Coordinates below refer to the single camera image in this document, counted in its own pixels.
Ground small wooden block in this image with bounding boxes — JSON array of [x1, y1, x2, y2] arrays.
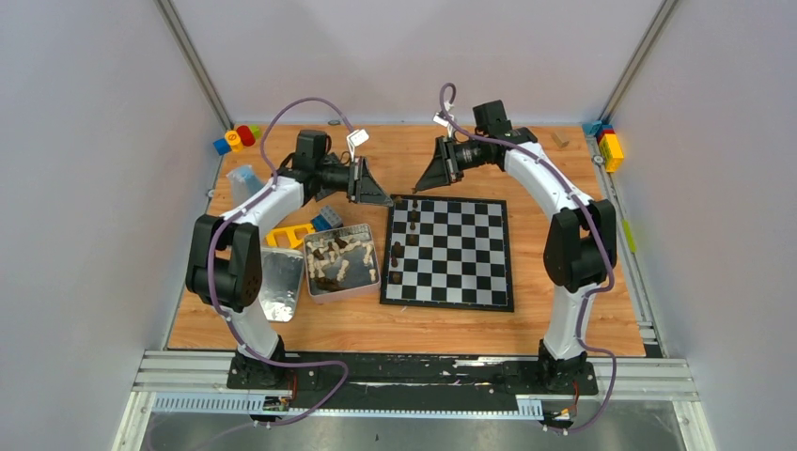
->
[[551, 132, 570, 148]]

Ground stacked coloured bricks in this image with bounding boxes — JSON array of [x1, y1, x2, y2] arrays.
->
[[582, 121, 625, 173]]

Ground yellow plastic frame piece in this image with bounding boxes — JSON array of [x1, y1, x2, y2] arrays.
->
[[265, 223, 316, 249]]

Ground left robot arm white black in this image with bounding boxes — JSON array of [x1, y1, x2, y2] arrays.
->
[[185, 130, 393, 388]]

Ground coloured toy blocks cluster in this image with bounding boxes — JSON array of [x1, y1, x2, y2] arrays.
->
[[212, 124, 262, 156]]

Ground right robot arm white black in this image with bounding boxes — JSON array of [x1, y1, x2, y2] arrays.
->
[[414, 101, 617, 393]]

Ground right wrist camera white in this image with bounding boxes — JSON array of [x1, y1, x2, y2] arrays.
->
[[432, 110, 455, 130]]

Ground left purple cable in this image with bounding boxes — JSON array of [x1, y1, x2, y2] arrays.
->
[[206, 97, 356, 430]]

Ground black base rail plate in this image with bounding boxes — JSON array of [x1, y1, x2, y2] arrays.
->
[[227, 352, 599, 412]]

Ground blue lego brick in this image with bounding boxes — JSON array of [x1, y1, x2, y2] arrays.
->
[[310, 206, 343, 232]]

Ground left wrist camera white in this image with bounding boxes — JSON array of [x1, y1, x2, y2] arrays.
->
[[346, 129, 369, 148]]

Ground aluminium frame rail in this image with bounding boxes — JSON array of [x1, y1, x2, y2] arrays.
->
[[114, 350, 715, 450]]

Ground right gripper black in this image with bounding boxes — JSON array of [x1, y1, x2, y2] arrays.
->
[[418, 134, 490, 190]]

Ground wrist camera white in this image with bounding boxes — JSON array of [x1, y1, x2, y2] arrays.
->
[[432, 110, 455, 130], [346, 129, 369, 148]]

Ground silver tin lid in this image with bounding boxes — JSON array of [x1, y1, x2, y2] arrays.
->
[[258, 246, 305, 322]]

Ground pink tin box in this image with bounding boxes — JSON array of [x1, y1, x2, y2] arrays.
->
[[303, 224, 381, 304]]

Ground folding chess board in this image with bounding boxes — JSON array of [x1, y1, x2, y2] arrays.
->
[[380, 194, 515, 313]]

